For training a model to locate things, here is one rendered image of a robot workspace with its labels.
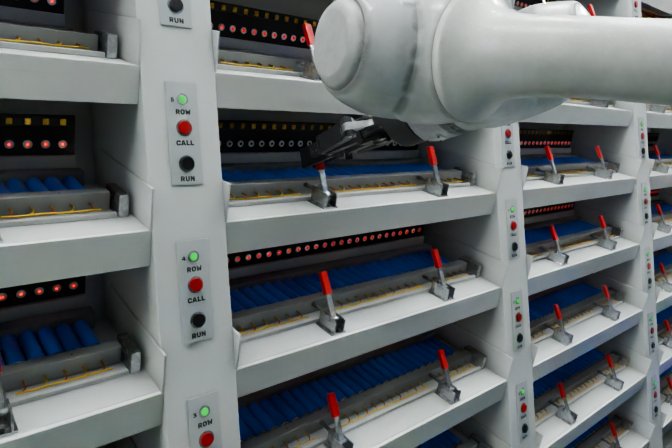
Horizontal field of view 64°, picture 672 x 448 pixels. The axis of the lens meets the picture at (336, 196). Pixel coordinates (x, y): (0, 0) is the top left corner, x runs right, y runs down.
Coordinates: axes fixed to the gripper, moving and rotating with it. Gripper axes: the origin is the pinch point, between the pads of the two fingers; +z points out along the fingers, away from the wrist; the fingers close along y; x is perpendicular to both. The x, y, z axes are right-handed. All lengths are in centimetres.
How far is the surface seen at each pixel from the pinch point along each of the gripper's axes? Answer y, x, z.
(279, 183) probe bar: -5.0, -3.3, 5.0
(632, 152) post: 113, -1, -1
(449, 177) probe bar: 36.4, -4.0, 5.5
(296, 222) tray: -6.7, -10.0, 0.1
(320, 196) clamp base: -1.0, -6.5, 0.8
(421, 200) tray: 19.9, -8.8, -0.3
